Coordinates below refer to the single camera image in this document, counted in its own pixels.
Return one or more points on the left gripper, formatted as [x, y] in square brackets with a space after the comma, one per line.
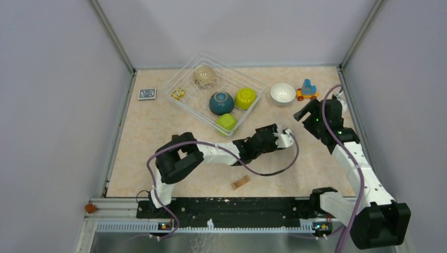
[275, 141]

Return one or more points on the square lime green bowl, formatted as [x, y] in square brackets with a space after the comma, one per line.
[226, 124]

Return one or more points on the white bowl with blue rim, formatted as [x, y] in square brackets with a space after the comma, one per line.
[282, 94]

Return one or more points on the playing card deck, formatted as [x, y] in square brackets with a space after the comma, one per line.
[147, 94]

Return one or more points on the round lime green bowl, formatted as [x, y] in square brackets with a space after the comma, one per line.
[245, 97]

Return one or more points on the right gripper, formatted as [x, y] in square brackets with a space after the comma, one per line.
[314, 105]

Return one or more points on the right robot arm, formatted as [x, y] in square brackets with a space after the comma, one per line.
[376, 219]

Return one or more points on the yellow owl toy block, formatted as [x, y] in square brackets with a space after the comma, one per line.
[178, 94]

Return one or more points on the beige ceramic bowl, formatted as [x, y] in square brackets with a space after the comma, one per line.
[204, 75]

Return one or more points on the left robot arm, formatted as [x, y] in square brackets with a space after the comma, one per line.
[175, 160]

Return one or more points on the teal ceramic bowl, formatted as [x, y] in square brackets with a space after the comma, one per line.
[221, 103]

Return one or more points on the wooden arch block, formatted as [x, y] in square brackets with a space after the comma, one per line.
[241, 182]

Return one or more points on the blue toy block vehicle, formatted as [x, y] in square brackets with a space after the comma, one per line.
[307, 91]

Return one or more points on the white wire dish rack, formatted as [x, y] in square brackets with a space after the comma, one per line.
[196, 101]

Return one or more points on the orange block on rail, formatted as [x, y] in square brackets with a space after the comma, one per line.
[90, 208]

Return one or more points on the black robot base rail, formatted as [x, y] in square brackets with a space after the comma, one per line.
[247, 212]

